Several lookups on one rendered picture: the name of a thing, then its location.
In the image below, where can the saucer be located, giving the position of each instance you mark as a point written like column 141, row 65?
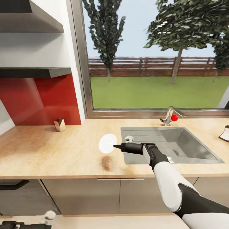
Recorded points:
column 106, row 143

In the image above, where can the drop in sink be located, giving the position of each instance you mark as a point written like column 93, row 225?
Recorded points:
column 177, row 143

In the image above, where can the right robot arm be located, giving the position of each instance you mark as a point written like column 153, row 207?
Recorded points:
column 178, row 194

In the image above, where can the countertop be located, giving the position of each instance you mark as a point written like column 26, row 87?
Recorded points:
column 42, row 152

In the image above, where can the water glass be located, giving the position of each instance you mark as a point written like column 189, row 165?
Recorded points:
column 60, row 125

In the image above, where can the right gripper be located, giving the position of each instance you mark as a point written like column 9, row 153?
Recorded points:
column 126, row 147

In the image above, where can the cabinet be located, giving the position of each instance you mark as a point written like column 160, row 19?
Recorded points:
column 86, row 196

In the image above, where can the bottle of coffee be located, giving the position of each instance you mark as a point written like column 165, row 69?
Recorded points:
column 225, row 135

